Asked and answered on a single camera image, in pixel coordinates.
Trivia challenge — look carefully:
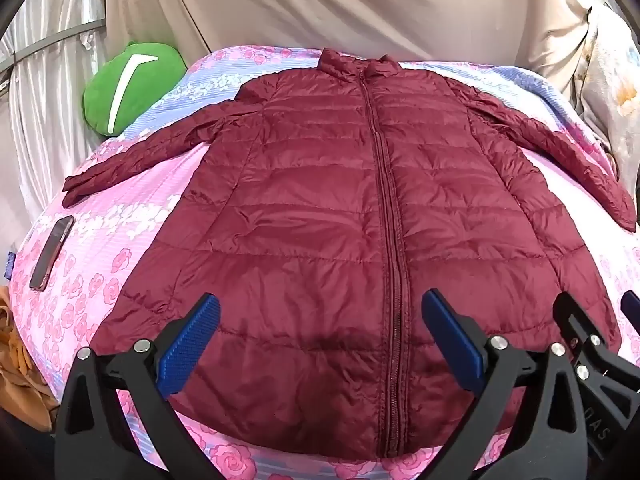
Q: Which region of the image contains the black smartphone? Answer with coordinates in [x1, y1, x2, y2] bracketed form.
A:
[29, 215, 76, 291]

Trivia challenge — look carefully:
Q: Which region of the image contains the pink blue floral blanket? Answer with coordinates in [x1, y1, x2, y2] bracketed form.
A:
[9, 45, 640, 480]

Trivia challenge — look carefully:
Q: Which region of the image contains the beige sheet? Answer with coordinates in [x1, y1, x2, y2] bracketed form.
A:
[102, 0, 601, 78]

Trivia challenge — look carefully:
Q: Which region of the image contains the white satin curtain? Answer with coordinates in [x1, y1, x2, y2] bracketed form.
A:
[0, 0, 118, 261]

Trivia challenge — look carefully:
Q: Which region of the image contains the cream floral quilt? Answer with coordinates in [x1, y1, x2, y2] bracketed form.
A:
[570, 0, 640, 186]

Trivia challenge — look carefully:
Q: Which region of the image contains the maroon quilted puffer jacket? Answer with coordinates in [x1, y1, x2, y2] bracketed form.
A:
[61, 48, 637, 460]

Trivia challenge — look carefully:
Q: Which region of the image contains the grey metal rod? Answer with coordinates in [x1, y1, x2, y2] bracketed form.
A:
[0, 19, 107, 68]

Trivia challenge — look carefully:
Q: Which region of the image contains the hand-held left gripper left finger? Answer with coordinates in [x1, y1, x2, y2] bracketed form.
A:
[54, 291, 221, 480]

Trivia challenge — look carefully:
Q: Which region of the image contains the orange cloth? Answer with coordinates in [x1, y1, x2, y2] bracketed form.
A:
[0, 285, 56, 433]

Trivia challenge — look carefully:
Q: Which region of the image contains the green plush pillow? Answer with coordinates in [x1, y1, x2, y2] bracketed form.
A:
[82, 40, 188, 137]

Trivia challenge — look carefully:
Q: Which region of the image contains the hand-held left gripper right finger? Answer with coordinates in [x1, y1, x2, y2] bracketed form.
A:
[422, 288, 589, 480]

